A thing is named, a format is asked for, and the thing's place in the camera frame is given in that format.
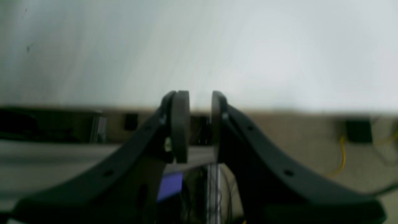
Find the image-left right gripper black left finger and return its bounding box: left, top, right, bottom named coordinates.
left=12, top=91, right=190, bottom=224

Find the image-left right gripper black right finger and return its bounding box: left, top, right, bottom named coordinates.
left=211, top=91, right=386, bottom=224

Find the blue object under table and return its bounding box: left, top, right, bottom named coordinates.
left=157, top=172, right=183, bottom=202

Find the black box on floor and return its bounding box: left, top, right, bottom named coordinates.
left=345, top=119, right=373, bottom=144

